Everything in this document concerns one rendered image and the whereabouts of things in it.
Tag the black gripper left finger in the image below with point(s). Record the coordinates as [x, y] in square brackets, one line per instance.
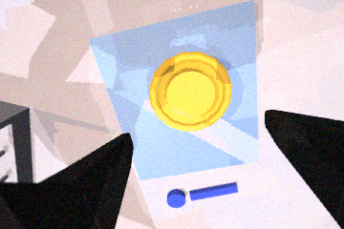
[85, 195]

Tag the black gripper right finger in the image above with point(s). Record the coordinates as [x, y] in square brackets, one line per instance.
[314, 147]

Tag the light blue flat mat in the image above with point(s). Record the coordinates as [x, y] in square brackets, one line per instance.
[127, 61]

